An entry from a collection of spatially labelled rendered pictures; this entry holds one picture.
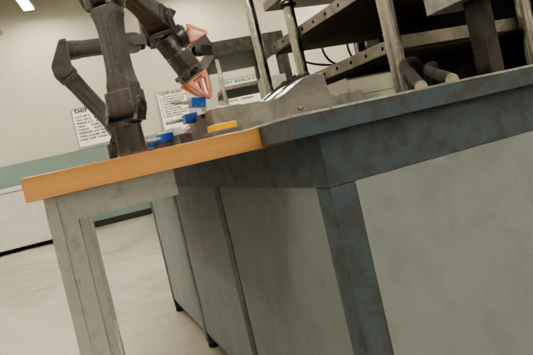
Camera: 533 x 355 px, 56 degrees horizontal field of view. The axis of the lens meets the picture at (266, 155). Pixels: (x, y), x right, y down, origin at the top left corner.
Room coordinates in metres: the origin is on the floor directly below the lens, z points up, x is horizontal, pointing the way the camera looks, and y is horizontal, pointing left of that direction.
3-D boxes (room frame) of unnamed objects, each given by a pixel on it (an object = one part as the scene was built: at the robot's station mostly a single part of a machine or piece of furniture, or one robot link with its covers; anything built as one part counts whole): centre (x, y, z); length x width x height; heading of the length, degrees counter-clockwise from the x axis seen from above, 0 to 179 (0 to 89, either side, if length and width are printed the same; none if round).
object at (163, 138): (1.67, 0.33, 0.85); 0.13 x 0.05 x 0.05; 129
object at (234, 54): (6.60, 0.04, 1.03); 1.54 x 0.94 x 2.06; 14
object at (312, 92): (1.59, -0.06, 0.87); 0.50 x 0.26 x 0.14; 112
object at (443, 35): (2.50, -0.70, 1.01); 1.10 x 0.74 x 0.05; 22
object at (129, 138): (1.12, 0.29, 0.84); 0.20 x 0.07 x 0.08; 19
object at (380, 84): (2.40, -0.59, 0.87); 0.50 x 0.27 x 0.17; 112
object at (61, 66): (1.70, 0.48, 1.17); 0.30 x 0.09 x 0.12; 109
